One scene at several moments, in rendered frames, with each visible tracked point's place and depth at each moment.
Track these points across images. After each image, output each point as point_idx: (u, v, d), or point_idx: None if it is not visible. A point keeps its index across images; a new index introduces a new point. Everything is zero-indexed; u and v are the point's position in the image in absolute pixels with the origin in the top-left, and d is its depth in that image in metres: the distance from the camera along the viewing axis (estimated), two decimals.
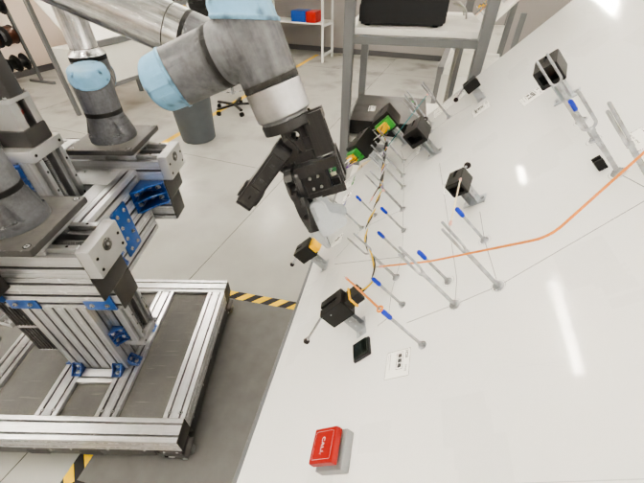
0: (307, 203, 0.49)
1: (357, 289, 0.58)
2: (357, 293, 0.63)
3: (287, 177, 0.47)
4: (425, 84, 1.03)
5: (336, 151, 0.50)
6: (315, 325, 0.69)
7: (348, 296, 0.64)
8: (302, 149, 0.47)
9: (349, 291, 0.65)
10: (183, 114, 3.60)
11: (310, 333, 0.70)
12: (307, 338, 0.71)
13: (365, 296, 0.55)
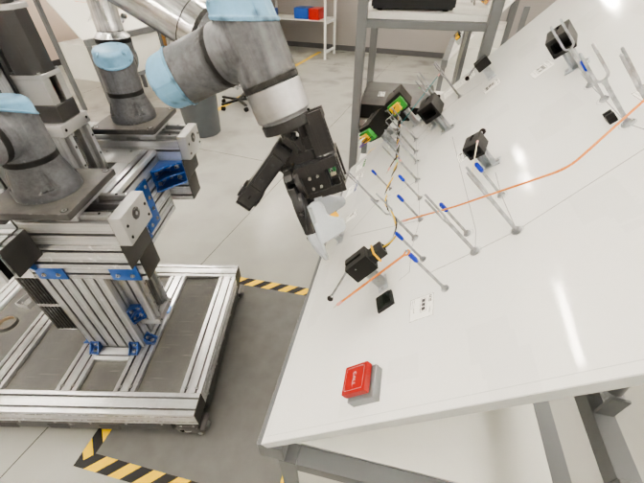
0: (304, 200, 0.48)
1: (366, 283, 0.57)
2: (381, 248, 0.67)
3: (287, 177, 0.47)
4: (437, 64, 1.07)
5: (336, 151, 0.50)
6: (339, 282, 0.73)
7: (372, 251, 0.68)
8: (302, 149, 0.47)
9: (372, 247, 0.69)
10: (190, 108, 3.64)
11: (334, 289, 0.74)
12: (331, 295, 0.75)
13: (380, 273, 0.56)
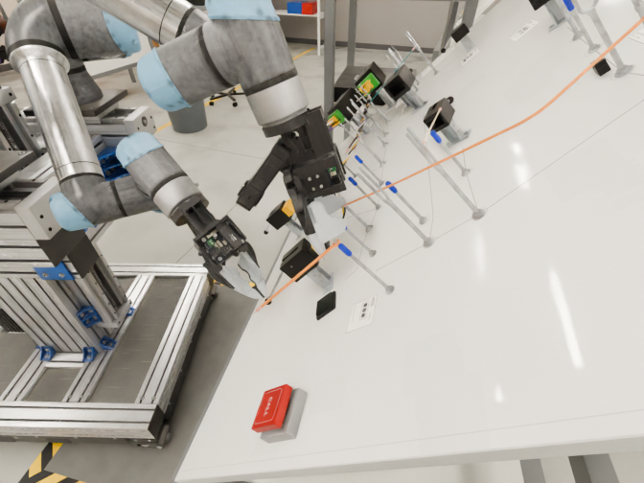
0: (304, 200, 0.48)
1: (288, 283, 0.45)
2: None
3: (287, 177, 0.47)
4: (410, 35, 0.95)
5: (336, 151, 0.50)
6: (277, 282, 0.60)
7: (310, 244, 0.55)
8: (302, 149, 0.47)
9: None
10: None
11: (272, 290, 0.62)
12: (268, 298, 0.62)
13: (306, 270, 0.44)
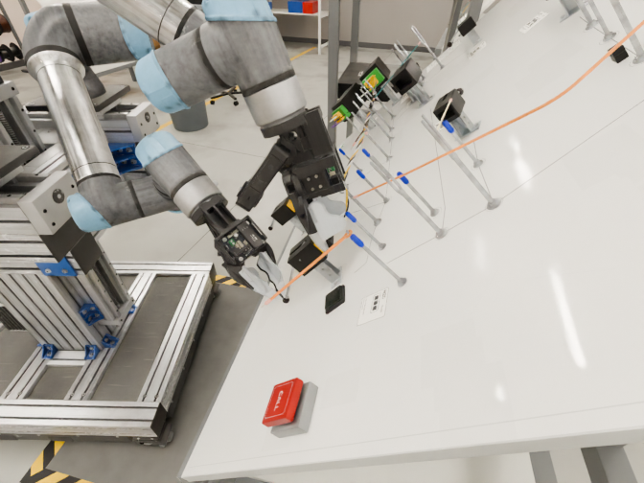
0: (305, 202, 0.48)
1: (299, 275, 0.44)
2: None
3: (286, 177, 0.47)
4: (416, 30, 0.94)
5: (334, 151, 0.50)
6: (289, 278, 0.60)
7: None
8: (300, 149, 0.47)
9: None
10: None
11: (287, 287, 0.61)
12: (286, 296, 0.62)
13: (316, 262, 0.43)
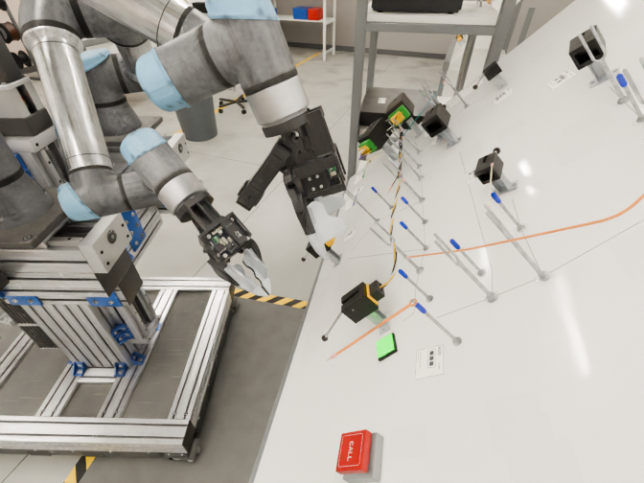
0: (304, 200, 0.48)
1: (365, 334, 0.49)
2: (377, 290, 0.59)
3: (287, 177, 0.47)
4: (443, 72, 0.99)
5: (336, 151, 0.50)
6: (334, 321, 0.65)
7: (367, 293, 0.60)
8: (302, 149, 0.47)
9: (368, 287, 0.61)
10: (185, 111, 3.56)
11: (330, 329, 0.66)
12: (326, 335, 0.67)
13: (381, 325, 0.48)
